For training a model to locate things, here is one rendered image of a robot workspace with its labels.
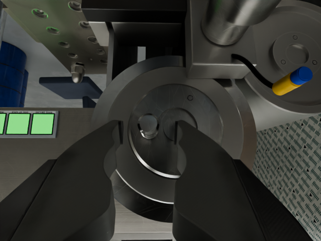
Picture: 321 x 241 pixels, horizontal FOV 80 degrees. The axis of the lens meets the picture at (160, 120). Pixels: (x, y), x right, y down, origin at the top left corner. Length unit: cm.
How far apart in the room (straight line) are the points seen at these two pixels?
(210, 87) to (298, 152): 18
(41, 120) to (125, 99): 42
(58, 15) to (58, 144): 30
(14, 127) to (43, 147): 9
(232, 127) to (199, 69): 6
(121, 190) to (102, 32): 15
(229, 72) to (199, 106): 4
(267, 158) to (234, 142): 22
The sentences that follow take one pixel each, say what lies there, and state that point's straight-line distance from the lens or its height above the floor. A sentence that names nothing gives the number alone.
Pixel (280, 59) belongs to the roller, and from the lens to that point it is 22.
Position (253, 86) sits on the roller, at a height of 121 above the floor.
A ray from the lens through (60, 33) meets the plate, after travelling 46.
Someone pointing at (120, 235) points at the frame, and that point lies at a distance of 53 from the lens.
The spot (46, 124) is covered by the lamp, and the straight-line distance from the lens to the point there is 56.
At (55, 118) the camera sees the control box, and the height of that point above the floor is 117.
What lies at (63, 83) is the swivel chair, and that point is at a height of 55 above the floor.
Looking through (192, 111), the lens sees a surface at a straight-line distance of 15.
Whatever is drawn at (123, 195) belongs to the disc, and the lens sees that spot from 17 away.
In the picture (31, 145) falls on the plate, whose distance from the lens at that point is 58.
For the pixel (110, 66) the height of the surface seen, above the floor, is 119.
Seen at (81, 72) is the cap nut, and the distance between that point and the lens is 56.
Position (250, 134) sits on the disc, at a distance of 19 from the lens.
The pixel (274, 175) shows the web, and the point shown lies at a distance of 37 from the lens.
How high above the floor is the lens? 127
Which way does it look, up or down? 12 degrees down
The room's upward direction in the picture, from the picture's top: 180 degrees counter-clockwise
